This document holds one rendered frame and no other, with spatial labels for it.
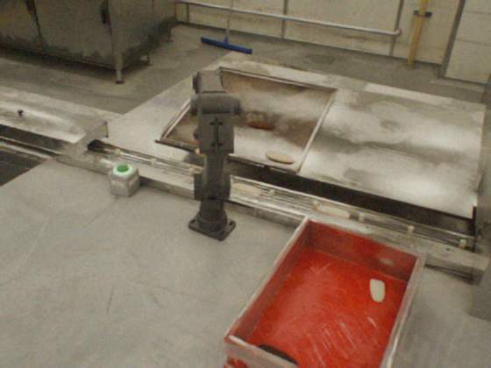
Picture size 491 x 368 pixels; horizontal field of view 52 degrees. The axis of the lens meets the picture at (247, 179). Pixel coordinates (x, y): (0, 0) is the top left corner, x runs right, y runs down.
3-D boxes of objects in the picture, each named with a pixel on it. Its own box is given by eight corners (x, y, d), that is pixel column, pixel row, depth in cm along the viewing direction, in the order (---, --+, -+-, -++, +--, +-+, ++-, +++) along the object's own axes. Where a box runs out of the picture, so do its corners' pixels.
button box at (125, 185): (109, 201, 162) (104, 173, 155) (123, 188, 168) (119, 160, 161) (131, 208, 159) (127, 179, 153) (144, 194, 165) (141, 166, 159)
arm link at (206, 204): (201, 214, 142) (219, 214, 142) (200, 185, 136) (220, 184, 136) (200, 194, 149) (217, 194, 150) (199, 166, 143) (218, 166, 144)
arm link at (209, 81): (190, 122, 107) (240, 121, 108) (189, 95, 105) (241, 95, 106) (190, 88, 147) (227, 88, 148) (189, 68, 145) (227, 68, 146)
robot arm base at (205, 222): (187, 228, 147) (222, 242, 142) (186, 206, 142) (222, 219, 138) (202, 212, 153) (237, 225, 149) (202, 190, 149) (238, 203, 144)
